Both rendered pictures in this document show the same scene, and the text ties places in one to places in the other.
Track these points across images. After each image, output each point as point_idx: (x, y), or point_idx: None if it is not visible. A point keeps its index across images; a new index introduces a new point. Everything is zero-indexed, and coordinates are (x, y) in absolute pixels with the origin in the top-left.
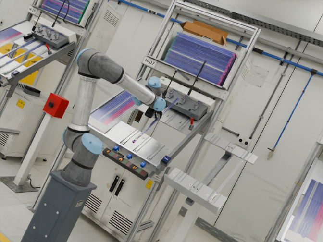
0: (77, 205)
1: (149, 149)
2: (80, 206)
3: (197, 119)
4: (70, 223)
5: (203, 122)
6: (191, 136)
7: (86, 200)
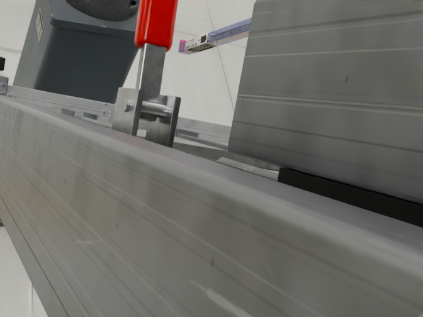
0: (37, 20)
1: (140, 131)
2: (39, 48)
3: (234, 120)
4: (27, 77)
5: (114, 140)
6: (21, 138)
7: (45, 44)
